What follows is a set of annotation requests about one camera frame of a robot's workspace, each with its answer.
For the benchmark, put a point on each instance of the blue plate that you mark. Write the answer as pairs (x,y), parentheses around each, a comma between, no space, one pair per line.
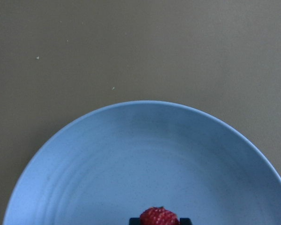
(113,163)

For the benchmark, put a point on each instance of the red strawberry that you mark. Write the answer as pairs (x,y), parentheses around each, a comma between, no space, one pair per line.
(158,216)

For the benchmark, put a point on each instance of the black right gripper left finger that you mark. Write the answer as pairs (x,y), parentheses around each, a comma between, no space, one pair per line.
(134,221)

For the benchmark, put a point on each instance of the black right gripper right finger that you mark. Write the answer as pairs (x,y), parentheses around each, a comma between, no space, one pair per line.
(185,221)

